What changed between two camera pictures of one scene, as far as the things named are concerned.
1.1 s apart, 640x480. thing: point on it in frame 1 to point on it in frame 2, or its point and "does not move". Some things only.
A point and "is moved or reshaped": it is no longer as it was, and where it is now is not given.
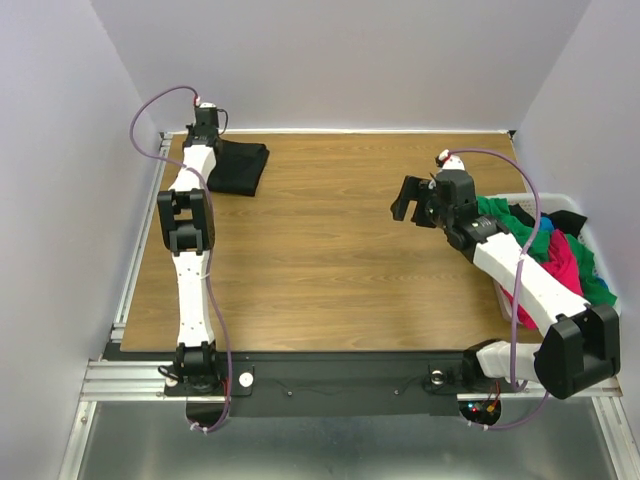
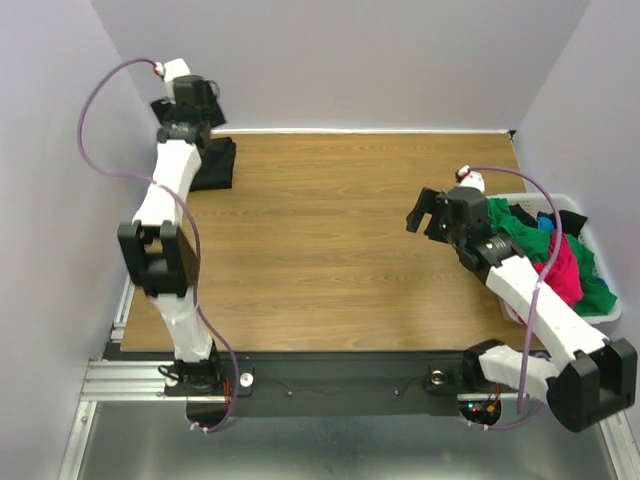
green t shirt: (522, 232) does not move
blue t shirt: (547, 224) does not move
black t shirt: (239, 167) is moved or reshaped
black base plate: (335, 385) does not move
